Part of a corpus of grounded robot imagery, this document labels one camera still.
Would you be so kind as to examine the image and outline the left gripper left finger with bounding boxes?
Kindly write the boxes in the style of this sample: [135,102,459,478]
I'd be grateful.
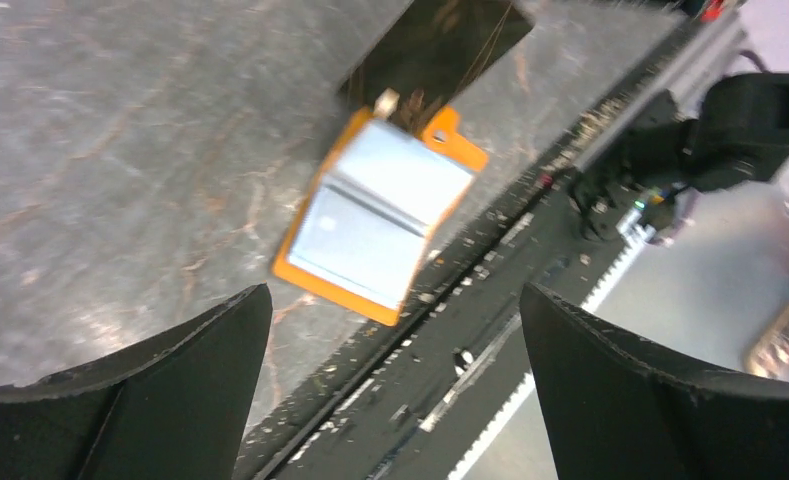
[0,284,273,479]

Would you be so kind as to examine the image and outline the yellow leather card holder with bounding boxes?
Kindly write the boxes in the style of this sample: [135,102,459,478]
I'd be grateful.
[272,106,488,326]

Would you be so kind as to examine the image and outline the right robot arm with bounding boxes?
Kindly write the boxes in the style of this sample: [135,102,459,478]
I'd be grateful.
[568,72,789,242]

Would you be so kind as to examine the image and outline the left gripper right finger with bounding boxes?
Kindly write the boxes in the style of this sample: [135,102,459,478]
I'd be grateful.
[519,284,789,479]

